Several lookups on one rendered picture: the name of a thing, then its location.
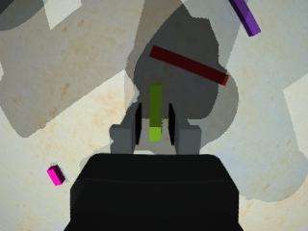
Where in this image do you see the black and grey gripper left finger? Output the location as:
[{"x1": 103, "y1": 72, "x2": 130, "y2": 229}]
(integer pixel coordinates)
[{"x1": 109, "y1": 103, "x2": 141, "y2": 154}]

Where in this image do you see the dark red rod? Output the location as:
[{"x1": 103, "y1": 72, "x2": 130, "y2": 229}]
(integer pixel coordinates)
[{"x1": 149, "y1": 45, "x2": 229, "y2": 86}]

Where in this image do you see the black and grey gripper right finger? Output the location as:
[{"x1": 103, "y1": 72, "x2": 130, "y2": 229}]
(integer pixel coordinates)
[{"x1": 168, "y1": 103, "x2": 202, "y2": 155}]

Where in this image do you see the lime green rod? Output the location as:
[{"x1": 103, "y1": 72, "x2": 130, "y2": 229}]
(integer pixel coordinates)
[{"x1": 149, "y1": 84, "x2": 162, "y2": 141}]

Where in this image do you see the small magenta block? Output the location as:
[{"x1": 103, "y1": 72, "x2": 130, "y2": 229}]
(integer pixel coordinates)
[{"x1": 47, "y1": 165, "x2": 64, "y2": 186}]

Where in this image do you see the purple rod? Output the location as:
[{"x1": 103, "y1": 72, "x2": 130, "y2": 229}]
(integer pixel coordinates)
[{"x1": 228, "y1": 0, "x2": 261, "y2": 37}]

